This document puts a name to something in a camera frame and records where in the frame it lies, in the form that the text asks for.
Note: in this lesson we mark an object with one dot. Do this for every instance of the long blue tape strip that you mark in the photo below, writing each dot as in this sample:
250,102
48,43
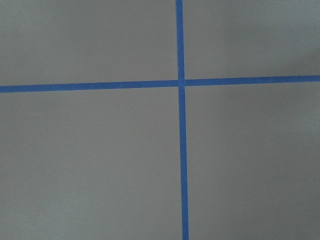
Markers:
182,119

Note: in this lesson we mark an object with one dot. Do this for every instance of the crossing blue tape strip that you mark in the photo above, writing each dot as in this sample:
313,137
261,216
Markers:
157,84

